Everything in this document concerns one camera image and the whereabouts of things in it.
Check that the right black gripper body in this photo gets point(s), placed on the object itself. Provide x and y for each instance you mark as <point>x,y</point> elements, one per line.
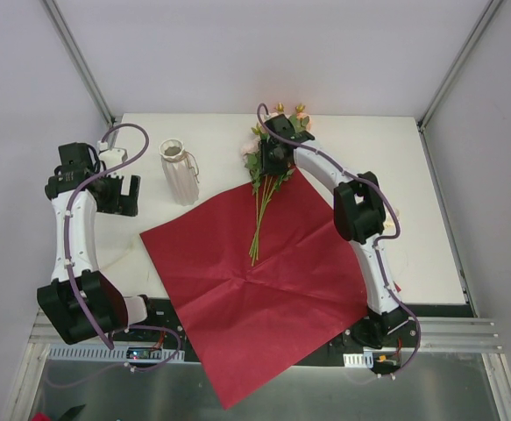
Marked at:
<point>271,160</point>

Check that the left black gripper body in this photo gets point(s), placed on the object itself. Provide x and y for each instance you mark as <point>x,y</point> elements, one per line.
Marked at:
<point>121,196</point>

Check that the pink flower bunch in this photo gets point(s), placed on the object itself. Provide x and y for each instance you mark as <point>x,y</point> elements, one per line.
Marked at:
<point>264,184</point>

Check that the brown red wrapping paper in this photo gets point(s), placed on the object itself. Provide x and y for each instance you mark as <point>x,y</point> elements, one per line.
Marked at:
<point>254,299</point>

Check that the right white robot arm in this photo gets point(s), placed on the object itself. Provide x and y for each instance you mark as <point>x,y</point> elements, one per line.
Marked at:
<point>359,214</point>

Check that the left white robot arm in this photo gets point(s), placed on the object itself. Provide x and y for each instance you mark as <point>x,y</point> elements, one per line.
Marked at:
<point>80,302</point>

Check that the white ribbed ceramic vase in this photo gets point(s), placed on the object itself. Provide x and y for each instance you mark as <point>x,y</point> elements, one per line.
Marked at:
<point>181,171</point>

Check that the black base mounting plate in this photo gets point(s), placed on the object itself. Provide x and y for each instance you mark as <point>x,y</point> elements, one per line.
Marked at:
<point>172,333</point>

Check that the red black object bottom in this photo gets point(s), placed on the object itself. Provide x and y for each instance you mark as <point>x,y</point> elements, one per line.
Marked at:
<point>71,414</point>

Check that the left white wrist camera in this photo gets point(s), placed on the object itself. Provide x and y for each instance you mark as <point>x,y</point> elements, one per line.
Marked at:
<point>110,157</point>

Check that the left aluminium frame post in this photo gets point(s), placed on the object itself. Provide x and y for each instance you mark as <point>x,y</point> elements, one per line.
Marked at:
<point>74,53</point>

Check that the aluminium frame post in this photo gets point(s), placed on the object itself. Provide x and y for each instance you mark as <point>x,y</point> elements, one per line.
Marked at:
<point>481,25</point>
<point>74,53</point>

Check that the left white cable duct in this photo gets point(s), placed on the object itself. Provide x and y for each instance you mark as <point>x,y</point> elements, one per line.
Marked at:
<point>131,354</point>

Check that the white cable duct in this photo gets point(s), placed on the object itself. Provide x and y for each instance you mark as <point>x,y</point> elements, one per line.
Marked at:
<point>358,360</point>
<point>131,354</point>

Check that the right white cable duct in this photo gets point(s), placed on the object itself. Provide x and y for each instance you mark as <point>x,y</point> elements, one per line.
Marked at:
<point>358,360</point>

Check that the right aluminium frame post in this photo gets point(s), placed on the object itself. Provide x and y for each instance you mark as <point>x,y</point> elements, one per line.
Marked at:
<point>481,25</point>

